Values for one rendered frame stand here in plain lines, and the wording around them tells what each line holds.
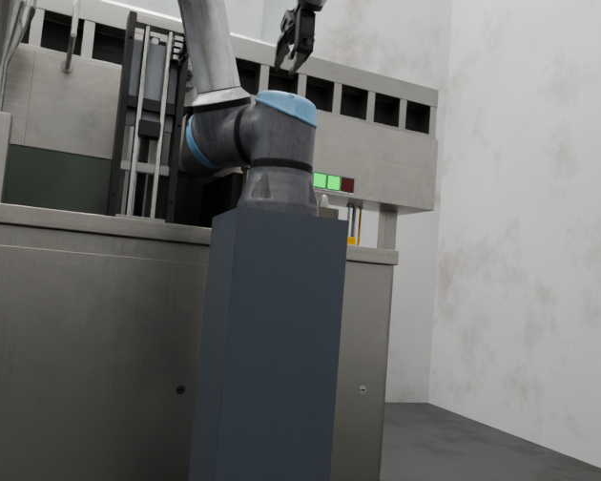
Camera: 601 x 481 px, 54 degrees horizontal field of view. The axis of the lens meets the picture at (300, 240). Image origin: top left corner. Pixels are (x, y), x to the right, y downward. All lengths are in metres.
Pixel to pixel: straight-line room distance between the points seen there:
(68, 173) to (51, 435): 0.88
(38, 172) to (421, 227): 3.18
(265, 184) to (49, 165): 1.07
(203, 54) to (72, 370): 0.72
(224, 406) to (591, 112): 3.05
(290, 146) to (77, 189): 1.06
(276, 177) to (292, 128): 0.09
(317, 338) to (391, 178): 1.45
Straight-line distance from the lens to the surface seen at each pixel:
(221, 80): 1.15
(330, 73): 2.34
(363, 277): 1.60
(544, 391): 3.74
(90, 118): 2.02
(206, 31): 1.15
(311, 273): 0.99
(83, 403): 1.40
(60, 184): 1.98
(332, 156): 2.26
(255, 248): 0.96
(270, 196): 1.02
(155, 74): 1.64
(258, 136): 1.07
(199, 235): 1.39
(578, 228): 3.59
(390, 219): 2.55
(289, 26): 1.62
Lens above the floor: 0.77
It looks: 5 degrees up
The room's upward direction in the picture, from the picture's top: 5 degrees clockwise
